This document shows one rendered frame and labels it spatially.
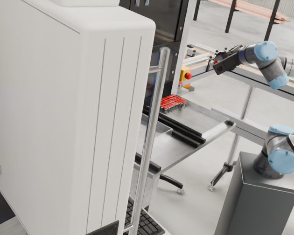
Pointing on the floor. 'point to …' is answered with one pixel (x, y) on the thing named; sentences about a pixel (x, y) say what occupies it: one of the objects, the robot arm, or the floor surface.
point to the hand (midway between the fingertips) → (215, 63)
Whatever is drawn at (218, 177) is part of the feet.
